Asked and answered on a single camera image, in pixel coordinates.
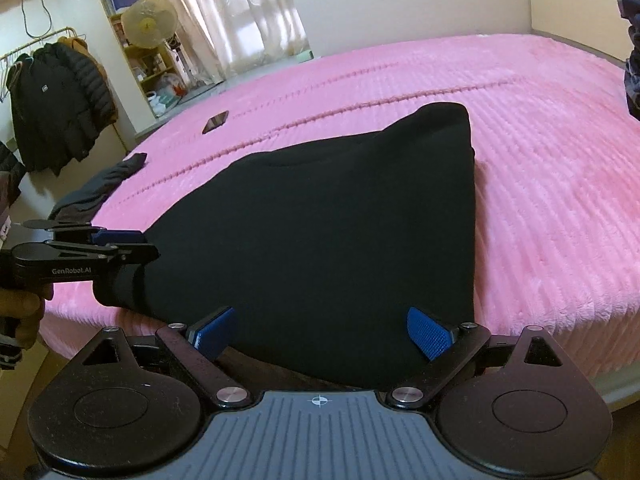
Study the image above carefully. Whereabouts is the black garment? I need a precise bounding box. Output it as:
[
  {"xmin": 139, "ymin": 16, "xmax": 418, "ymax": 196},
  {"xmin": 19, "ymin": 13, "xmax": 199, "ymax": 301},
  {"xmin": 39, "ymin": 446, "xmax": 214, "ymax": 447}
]
[{"xmin": 93, "ymin": 102, "xmax": 475, "ymax": 389}]

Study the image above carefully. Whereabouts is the clothes rack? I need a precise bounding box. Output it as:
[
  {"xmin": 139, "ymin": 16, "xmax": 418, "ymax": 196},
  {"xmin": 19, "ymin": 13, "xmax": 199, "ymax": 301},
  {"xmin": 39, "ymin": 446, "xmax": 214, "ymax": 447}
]
[{"xmin": 1, "ymin": 0, "xmax": 81, "ymax": 103}]

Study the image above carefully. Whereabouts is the stack of folded clothes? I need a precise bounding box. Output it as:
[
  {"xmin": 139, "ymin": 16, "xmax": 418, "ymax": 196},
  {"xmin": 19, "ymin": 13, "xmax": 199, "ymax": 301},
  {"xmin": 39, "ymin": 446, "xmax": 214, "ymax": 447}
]
[{"xmin": 617, "ymin": 0, "xmax": 640, "ymax": 120}]

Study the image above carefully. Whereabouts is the person left hand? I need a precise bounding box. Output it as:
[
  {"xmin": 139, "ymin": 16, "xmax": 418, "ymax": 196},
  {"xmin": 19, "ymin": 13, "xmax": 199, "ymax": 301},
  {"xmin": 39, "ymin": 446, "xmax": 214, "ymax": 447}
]
[{"xmin": 0, "ymin": 284, "xmax": 54, "ymax": 350}]

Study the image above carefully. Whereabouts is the grey garment on bed edge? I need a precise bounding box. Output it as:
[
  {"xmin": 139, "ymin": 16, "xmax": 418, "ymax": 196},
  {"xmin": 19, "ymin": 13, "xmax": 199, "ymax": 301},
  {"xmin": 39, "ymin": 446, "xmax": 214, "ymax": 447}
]
[{"xmin": 48, "ymin": 153, "xmax": 148, "ymax": 223}]

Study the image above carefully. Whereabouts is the black puffer jacket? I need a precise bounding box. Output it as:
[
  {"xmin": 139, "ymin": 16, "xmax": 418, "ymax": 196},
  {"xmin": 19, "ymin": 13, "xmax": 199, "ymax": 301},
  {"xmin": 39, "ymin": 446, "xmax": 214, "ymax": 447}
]
[{"xmin": 10, "ymin": 37, "xmax": 118, "ymax": 174}]

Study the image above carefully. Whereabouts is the small black phone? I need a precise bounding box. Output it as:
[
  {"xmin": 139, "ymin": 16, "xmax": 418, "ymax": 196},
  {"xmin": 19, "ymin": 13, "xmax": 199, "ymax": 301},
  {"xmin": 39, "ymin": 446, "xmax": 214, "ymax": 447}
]
[{"xmin": 202, "ymin": 110, "xmax": 229, "ymax": 134}]

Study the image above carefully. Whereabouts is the wooden shelf unit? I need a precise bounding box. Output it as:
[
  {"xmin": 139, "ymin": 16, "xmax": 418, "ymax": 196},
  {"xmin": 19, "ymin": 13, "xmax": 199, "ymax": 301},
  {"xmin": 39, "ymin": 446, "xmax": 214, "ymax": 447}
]
[{"xmin": 102, "ymin": 0, "xmax": 195, "ymax": 117}]

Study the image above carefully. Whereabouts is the white standing fan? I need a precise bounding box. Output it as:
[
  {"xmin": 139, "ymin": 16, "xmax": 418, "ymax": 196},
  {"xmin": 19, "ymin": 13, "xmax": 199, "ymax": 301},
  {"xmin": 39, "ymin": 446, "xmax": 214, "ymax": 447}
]
[{"xmin": 119, "ymin": 0, "xmax": 190, "ymax": 96}]

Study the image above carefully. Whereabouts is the pink fleece bed blanket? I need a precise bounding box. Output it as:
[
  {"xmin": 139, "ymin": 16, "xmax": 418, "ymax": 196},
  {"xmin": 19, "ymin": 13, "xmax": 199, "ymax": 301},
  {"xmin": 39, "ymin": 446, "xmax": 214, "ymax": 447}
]
[{"xmin": 40, "ymin": 35, "xmax": 639, "ymax": 377}]

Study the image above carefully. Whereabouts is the beige curtain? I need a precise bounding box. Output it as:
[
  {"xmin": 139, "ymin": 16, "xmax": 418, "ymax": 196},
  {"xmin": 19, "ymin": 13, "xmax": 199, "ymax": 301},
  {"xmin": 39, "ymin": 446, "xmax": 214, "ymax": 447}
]
[{"xmin": 167, "ymin": 0, "xmax": 309, "ymax": 80}]

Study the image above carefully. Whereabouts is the bed headboard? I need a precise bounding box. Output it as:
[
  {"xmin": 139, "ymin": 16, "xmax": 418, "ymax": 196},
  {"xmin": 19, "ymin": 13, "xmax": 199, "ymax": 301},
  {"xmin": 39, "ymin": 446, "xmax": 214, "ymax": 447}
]
[{"xmin": 529, "ymin": 0, "xmax": 632, "ymax": 64}]

